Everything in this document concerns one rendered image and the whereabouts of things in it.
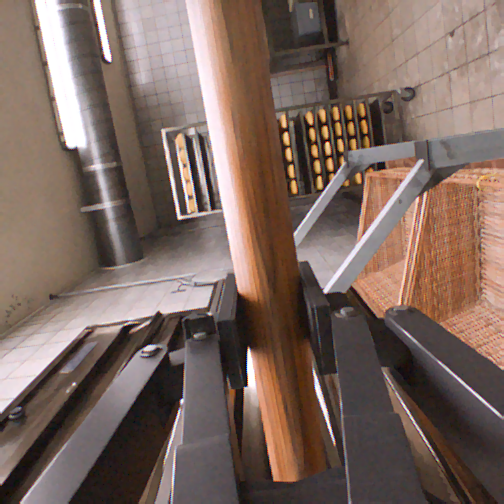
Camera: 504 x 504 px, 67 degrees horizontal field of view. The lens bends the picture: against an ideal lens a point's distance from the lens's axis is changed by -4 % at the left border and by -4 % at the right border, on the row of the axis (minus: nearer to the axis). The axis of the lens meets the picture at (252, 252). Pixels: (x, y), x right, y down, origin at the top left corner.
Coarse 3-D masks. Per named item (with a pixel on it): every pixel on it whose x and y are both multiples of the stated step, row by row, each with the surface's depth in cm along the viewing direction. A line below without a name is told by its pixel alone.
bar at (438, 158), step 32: (352, 160) 101; (384, 160) 100; (416, 160) 57; (448, 160) 54; (480, 160) 54; (416, 192) 56; (384, 224) 57; (352, 256) 58; (320, 384) 40; (320, 416) 36
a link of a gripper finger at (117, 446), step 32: (160, 352) 14; (128, 384) 12; (96, 416) 10; (128, 416) 11; (160, 416) 13; (64, 448) 9; (96, 448) 9; (128, 448) 10; (160, 448) 12; (64, 480) 8; (96, 480) 9; (128, 480) 10
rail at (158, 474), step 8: (216, 288) 162; (208, 304) 144; (176, 424) 76; (168, 440) 71; (168, 448) 69; (160, 456) 67; (160, 464) 65; (160, 472) 63; (152, 480) 62; (160, 480) 62; (152, 488) 60; (152, 496) 58
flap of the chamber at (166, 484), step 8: (224, 280) 171; (216, 296) 150; (216, 304) 140; (232, 392) 115; (232, 400) 111; (232, 408) 108; (176, 432) 73; (176, 440) 70; (168, 456) 67; (168, 464) 65; (168, 472) 63; (168, 480) 61; (160, 488) 60; (168, 488) 59; (160, 496) 58; (168, 496) 57
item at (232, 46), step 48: (192, 0) 15; (240, 0) 15; (240, 48) 15; (240, 96) 15; (240, 144) 16; (240, 192) 16; (240, 240) 17; (288, 240) 17; (240, 288) 18; (288, 288) 17; (288, 336) 18; (288, 384) 18; (288, 432) 19; (288, 480) 20
